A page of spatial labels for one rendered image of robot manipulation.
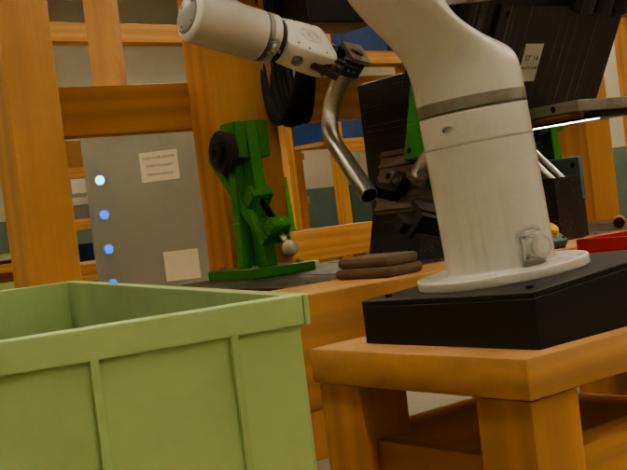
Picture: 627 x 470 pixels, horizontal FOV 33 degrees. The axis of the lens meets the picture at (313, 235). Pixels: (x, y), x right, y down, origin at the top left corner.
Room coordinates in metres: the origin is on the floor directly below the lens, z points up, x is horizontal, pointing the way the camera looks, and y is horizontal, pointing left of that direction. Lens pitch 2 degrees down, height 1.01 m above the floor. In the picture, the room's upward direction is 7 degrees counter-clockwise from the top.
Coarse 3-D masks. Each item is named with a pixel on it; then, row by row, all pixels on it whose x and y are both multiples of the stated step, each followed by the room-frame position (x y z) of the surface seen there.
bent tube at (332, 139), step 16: (352, 48) 1.87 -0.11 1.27; (368, 64) 1.85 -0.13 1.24; (336, 80) 1.88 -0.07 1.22; (336, 96) 1.89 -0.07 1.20; (336, 112) 1.90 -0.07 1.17; (336, 128) 1.89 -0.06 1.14; (336, 144) 1.86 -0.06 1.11; (336, 160) 1.85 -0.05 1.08; (352, 160) 1.82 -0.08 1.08; (352, 176) 1.80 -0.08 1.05; (368, 192) 1.80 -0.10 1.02
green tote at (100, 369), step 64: (0, 320) 1.13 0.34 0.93; (64, 320) 1.16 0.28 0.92; (128, 320) 0.58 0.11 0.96; (192, 320) 0.59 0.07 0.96; (256, 320) 0.61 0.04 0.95; (0, 384) 0.55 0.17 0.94; (64, 384) 0.56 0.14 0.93; (128, 384) 0.58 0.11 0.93; (192, 384) 0.59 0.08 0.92; (256, 384) 0.61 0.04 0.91; (0, 448) 0.55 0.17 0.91; (64, 448) 0.56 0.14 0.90; (128, 448) 0.58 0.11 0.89; (192, 448) 0.59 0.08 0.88; (256, 448) 0.61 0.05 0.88
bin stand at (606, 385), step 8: (616, 376) 1.47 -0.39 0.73; (624, 376) 1.48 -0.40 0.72; (584, 384) 1.49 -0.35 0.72; (592, 384) 1.47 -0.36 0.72; (600, 384) 1.46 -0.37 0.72; (608, 384) 1.46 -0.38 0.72; (616, 384) 1.47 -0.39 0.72; (624, 384) 1.48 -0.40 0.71; (584, 392) 1.49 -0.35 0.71; (592, 392) 1.48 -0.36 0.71; (600, 392) 1.47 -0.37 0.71; (608, 392) 1.46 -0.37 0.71; (616, 392) 1.47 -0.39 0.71; (624, 392) 1.48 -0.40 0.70
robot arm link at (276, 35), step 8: (272, 16) 1.75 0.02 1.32; (272, 24) 1.74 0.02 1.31; (280, 24) 1.75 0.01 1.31; (272, 32) 1.74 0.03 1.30; (280, 32) 1.75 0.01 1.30; (272, 40) 1.74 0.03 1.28; (280, 40) 1.75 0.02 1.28; (272, 48) 1.74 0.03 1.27; (264, 56) 1.75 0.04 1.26; (272, 56) 1.76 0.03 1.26
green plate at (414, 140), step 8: (408, 112) 1.92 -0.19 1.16; (416, 112) 1.90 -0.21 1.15; (408, 120) 1.91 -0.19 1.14; (416, 120) 1.89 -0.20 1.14; (408, 128) 1.91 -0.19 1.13; (416, 128) 1.89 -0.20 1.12; (408, 136) 1.91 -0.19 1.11; (416, 136) 1.89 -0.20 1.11; (408, 144) 1.90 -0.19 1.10; (416, 144) 1.88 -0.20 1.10; (408, 152) 1.90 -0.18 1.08; (416, 152) 1.88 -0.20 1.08; (408, 160) 1.91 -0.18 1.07
